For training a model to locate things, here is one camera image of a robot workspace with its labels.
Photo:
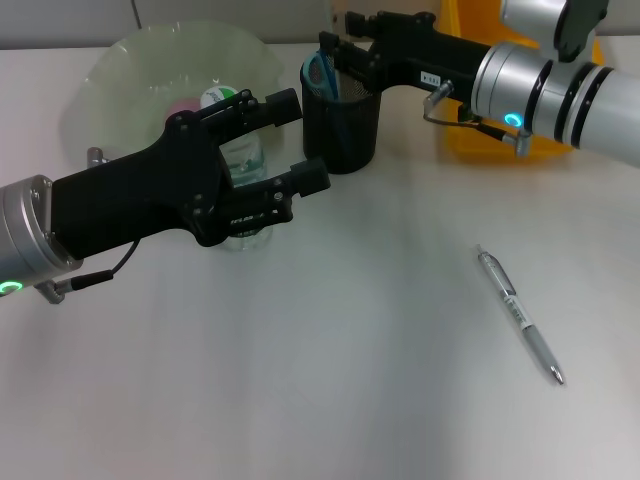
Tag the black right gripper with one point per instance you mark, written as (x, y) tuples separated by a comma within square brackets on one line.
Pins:
[(430, 55)]

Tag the pink peach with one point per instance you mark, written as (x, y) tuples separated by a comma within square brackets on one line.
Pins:
[(182, 107)]

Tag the blue capped scissors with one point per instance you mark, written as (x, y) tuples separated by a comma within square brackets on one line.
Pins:
[(320, 75)]

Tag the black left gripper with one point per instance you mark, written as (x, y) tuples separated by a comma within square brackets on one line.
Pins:
[(140, 195)]

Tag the grey gel pen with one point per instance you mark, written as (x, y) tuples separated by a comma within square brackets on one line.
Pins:
[(520, 312)]

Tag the clear green-label water bottle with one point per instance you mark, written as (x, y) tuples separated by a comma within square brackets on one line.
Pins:
[(247, 160)]

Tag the yellow plastic storage bin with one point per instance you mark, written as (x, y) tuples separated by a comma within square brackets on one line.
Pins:
[(480, 147)]

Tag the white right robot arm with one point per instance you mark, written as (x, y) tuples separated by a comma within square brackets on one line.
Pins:
[(600, 110)]

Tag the green glass fruit plate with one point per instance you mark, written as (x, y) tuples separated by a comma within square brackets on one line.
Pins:
[(150, 55)]

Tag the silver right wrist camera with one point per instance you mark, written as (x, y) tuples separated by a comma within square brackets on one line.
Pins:
[(530, 15)]

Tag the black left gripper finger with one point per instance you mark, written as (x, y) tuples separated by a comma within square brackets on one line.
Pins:
[(312, 177), (285, 107)]

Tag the black mesh pen holder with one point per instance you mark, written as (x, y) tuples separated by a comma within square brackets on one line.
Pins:
[(340, 140)]

